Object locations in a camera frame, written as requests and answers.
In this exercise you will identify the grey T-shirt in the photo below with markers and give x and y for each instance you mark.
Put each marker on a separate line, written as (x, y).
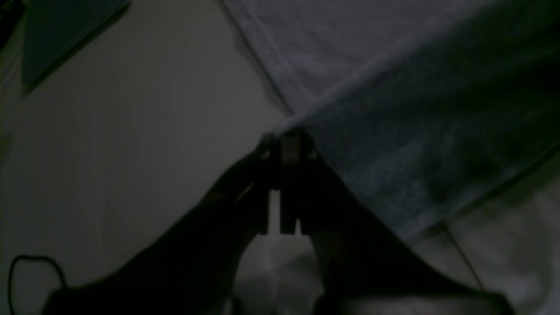
(420, 106)

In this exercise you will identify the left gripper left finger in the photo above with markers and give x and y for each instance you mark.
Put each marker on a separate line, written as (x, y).
(191, 268)

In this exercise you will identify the grey laptop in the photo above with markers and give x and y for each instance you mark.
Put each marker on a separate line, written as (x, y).
(55, 29)

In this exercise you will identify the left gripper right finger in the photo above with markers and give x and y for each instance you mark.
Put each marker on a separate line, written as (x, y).
(365, 268)

